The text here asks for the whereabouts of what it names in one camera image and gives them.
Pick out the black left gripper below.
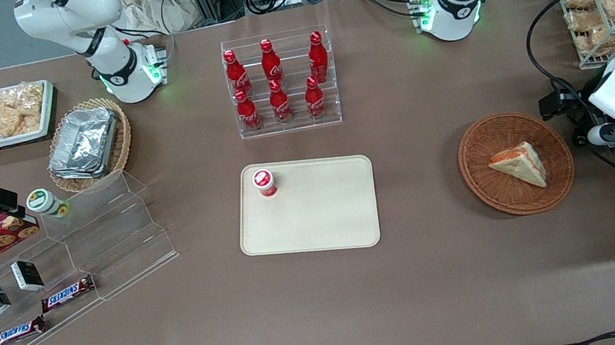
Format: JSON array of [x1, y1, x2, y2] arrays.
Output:
[[536, 77, 612, 130]]

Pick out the triangular sandwich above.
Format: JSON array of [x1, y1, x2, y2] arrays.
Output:
[[485, 138, 550, 197]]

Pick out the red lidded small cup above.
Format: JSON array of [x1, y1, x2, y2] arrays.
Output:
[[250, 166, 280, 201]]

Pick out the clear rice cracker bag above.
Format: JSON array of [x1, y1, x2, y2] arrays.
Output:
[[0, 78, 50, 121], [0, 102, 44, 140]]

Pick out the light wicker oval basket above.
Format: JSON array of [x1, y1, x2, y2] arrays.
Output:
[[38, 93, 141, 199]]

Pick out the clear acrylic stepped shelf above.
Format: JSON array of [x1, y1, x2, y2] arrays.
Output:
[[0, 161, 193, 345]]

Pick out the black power cable with plug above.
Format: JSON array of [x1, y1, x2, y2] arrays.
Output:
[[549, 67, 615, 185]]

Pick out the green and white cup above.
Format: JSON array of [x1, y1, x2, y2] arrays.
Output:
[[24, 184, 72, 224]]

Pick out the brown wicker basket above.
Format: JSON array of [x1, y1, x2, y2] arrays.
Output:
[[451, 103, 582, 226]]

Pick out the beige crumpled cloth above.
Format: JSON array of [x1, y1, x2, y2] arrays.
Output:
[[116, 0, 201, 42]]

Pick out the brown Snickers bar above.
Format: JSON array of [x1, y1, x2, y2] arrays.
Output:
[[0, 314, 50, 345], [38, 274, 99, 314]]

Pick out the clear acrylic bottle rack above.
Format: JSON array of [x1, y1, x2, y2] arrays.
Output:
[[218, 23, 346, 142]]

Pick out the stacked aluminium foil containers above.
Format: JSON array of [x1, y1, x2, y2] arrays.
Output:
[[40, 104, 127, 187]]

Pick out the red cola bottle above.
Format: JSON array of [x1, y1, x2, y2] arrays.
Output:
[[232, 85, 264, 134], [222, 46, 254, 99], [257, 36, 286, 85], [266, 77, 296, 127], [301, 75, 329, 121], [303, 29, 332, 84]]

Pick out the beige plastic tray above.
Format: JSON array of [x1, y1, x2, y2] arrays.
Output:
[[227, 145, 386, 268]]

